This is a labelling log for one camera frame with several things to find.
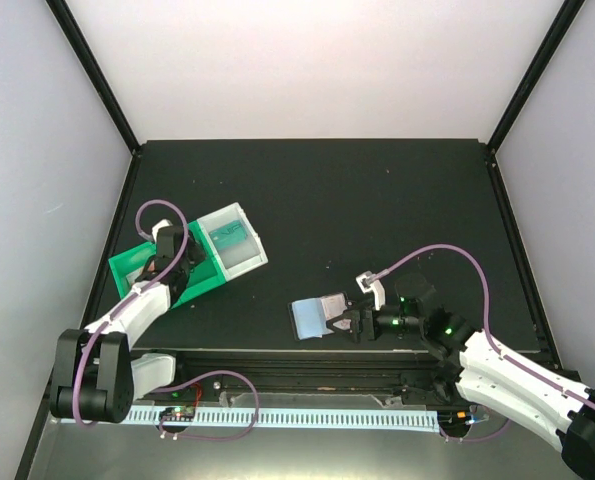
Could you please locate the pink card sleeve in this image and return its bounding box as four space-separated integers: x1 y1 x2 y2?
321 292 350 325

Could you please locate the teal card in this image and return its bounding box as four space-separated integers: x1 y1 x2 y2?
209 220 248 251

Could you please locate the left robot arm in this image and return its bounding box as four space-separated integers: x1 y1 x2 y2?
49 221 206 427

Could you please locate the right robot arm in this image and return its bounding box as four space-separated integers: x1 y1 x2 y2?
326 273 595 479

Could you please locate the green plastic bin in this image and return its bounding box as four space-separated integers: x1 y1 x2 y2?
109 221 226 308

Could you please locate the white translucent bin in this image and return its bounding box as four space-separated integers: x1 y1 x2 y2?
197 202 268 282

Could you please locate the right circuit board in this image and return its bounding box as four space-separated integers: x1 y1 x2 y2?
437 410 485 426

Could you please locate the circuit board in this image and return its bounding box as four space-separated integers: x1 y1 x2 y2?
159 406 195 422
437 410 485 426

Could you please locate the left circuit board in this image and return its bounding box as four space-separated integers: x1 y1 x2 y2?
159 406 195 422

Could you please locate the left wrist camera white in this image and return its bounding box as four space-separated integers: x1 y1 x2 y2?
144 219 173 243

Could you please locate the black aluminium rail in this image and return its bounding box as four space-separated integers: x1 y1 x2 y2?
178 350 438 393

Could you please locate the white slotted cable duct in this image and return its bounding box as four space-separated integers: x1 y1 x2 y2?
123 405 439 433

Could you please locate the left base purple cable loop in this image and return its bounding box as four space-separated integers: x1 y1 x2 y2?
154 369 261 444

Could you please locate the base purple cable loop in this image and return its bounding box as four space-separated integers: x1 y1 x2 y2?
439 417 511 445
154 369 261 444

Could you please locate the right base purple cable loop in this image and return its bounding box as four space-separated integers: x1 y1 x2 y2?
439 417 511 445

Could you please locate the left black frame post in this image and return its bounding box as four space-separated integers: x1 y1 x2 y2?
45 0 140 154

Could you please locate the black frame post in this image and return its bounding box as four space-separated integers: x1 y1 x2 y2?
45 0 140 154
487 0 585 154

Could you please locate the right black frame post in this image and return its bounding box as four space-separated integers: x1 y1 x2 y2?
487 0 585 154

